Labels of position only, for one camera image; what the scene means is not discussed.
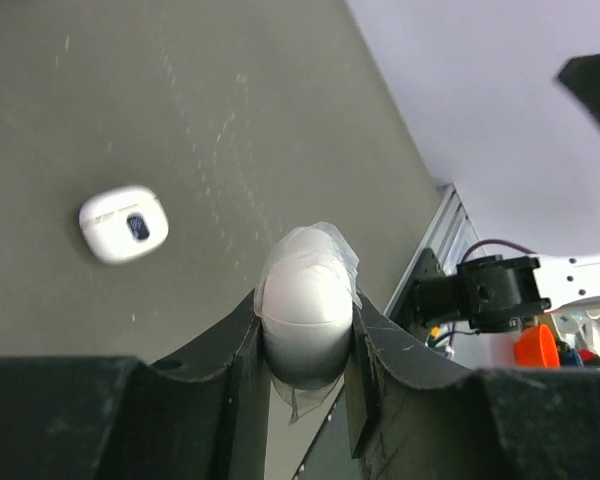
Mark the aluminium frame rail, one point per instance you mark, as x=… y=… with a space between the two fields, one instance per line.
x=448 y=236

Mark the orange object beyond table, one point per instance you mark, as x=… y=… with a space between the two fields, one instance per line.
x=536 y=348

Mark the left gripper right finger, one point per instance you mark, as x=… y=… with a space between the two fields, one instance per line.
x=413 y=414

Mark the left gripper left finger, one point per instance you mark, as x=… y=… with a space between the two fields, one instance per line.
x=199 y=413

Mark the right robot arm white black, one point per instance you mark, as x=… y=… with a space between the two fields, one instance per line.
x=492 y=293

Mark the white earbud charging case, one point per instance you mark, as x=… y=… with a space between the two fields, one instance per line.
x=123 y=224

